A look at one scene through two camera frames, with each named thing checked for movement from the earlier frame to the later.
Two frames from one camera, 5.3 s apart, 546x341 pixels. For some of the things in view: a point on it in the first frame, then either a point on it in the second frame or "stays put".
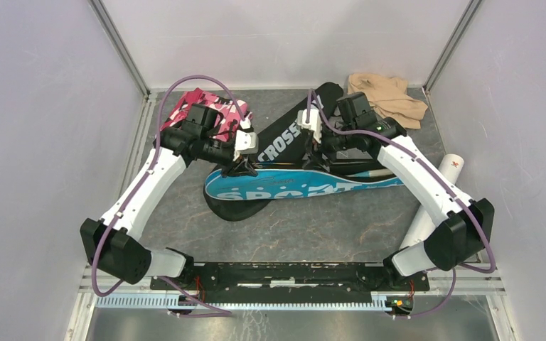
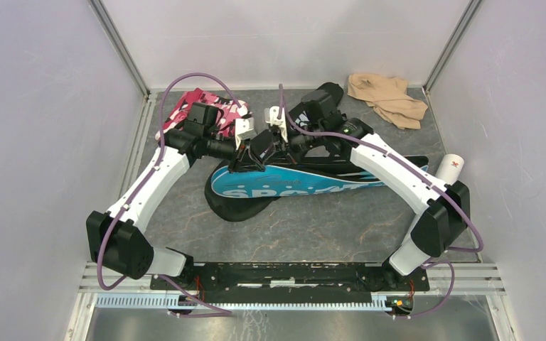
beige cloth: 389,98 stays put
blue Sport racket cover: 269,183 stays put
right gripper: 314,161 -> 273,148
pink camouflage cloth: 229,118 stays put
